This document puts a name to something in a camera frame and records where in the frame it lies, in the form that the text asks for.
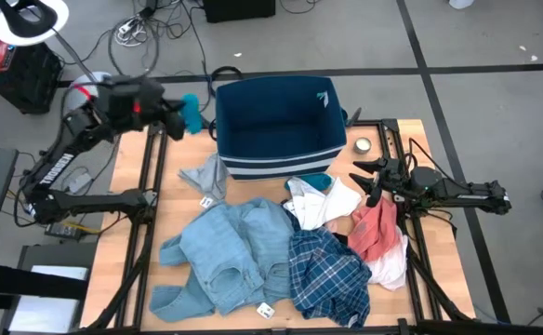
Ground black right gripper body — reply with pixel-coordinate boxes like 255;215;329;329
374;157;415;202

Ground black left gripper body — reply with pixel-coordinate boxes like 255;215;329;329
157;98;182;134

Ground teal sock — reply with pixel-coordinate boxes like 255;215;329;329
180;93;205;136
284;172;336;192

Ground blue plaid shirt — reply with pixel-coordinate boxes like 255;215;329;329
287;226;373;329

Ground light blue jeans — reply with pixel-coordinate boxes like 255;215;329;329
149;196;297;324

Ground coral shirt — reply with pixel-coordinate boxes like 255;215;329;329
348;194;401;263

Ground white shirt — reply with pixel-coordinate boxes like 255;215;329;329
283;176;363;232

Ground grey cloth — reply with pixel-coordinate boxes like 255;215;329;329
178;152;230;202

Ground white garment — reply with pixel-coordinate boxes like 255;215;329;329
366;227;410;292

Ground white power strip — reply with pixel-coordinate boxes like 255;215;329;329
113;16;151;47

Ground round grey lamp base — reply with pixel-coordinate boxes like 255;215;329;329
64;71;113;115

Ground navy fabric storage bin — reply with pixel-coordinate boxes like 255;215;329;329
209;75;350;182

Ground black box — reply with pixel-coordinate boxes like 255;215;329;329
202;0;277;24

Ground grey power adapter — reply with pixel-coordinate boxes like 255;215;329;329
64;170;94;194

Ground grey lamp pole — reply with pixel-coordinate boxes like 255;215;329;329
52;27;99;85

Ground black equipment case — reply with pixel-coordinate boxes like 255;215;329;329
0;39;64;115

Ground black power adapter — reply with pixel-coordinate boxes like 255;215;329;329
44;221;86;242

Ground grey cart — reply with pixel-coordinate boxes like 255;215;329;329
0;241;99;335

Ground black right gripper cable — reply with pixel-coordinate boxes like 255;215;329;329
408;138;440;171

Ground black cable loop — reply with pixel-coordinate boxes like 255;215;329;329
209;65;245;85

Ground long black floor cable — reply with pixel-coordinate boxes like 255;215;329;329
178;0;210;92

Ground yellow cable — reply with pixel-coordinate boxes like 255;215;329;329
6;188;103;235

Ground white ring lamp head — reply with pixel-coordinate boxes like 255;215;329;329
0;0;71;47

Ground black aluminium table frame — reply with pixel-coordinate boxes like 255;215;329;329
69;118;543;335

